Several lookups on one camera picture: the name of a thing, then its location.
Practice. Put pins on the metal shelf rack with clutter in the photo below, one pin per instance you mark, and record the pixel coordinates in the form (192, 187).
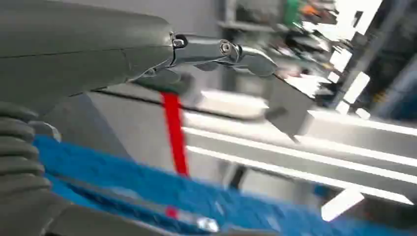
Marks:
(260, 22)

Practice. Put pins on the robot left arm ribbed sleeve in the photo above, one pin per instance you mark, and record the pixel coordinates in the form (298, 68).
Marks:
(19, 156)

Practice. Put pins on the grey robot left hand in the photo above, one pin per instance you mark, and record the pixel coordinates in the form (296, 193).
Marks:
(81, 49)

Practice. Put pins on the stainless steel table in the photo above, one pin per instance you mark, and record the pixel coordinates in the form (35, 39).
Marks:
(293, 153)

